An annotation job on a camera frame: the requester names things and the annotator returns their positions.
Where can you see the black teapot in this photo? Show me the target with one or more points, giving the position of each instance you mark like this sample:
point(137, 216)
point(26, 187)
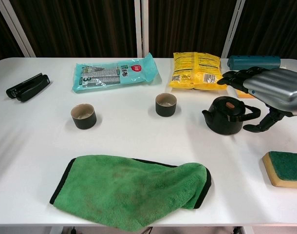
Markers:
point(224, 122)

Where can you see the white partition frame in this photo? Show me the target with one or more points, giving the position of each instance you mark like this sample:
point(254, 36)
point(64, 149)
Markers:
point(27, 46)
point(232, 29)
point(138, 29)

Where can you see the yellow snack bag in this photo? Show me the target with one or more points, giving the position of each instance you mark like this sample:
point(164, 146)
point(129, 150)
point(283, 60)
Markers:
point(194, 70)

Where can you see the green yellow sponge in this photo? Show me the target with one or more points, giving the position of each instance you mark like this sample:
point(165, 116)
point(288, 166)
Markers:
point(287, 168)

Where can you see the black stapler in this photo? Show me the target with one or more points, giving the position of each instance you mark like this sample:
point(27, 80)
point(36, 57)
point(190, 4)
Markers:
point(29, 89)

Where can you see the dark cup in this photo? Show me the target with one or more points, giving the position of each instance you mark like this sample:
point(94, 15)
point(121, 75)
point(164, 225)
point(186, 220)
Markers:
point(165, 109)
point(84, 122)

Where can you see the teal rectangular case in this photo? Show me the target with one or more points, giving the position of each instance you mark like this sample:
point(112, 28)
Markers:
point(253, 62)

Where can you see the dark pleated curtain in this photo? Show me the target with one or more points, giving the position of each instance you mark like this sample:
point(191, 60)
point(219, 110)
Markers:
point(272, 24)
point(187, 24)
point(78, 24)
point(2, 36)

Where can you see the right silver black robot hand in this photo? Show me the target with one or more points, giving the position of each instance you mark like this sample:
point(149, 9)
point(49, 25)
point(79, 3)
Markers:
point(277, 90)

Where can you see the orange flat box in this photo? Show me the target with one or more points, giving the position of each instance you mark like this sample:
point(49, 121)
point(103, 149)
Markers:
point(243, 94)

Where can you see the teal cleaning cloth package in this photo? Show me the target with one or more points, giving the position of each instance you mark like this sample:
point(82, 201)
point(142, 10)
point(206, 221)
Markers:
point(114, 73)

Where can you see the green microfiber cloth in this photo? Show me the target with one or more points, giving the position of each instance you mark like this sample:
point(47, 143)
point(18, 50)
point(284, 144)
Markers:
point(129, 190)

